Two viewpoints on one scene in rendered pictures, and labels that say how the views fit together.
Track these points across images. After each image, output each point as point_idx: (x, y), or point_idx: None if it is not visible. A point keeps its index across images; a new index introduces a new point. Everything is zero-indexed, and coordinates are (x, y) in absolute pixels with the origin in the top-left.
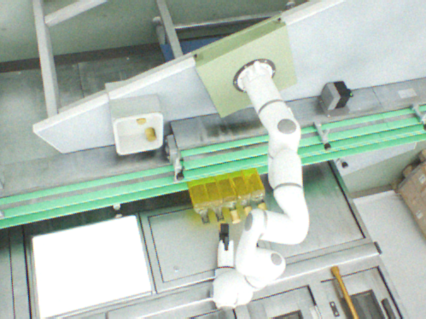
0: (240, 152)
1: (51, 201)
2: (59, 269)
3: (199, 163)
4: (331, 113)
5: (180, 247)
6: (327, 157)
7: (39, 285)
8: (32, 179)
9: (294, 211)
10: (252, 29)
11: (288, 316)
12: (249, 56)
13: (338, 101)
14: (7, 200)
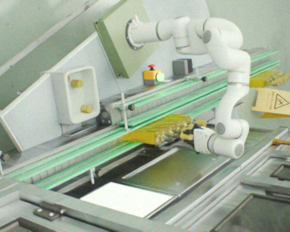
0: (156, 95)
1: (40, 167)
2: None
3: (136, 104)
4: (189, 74)
5: (166, 177)
6: (207, 107)
7: None
8: (11, 163)
9: (225, 23)
10: (120, 1)
11: (280, 169)
12: (128, 15)
13: (187, 64)
14: None
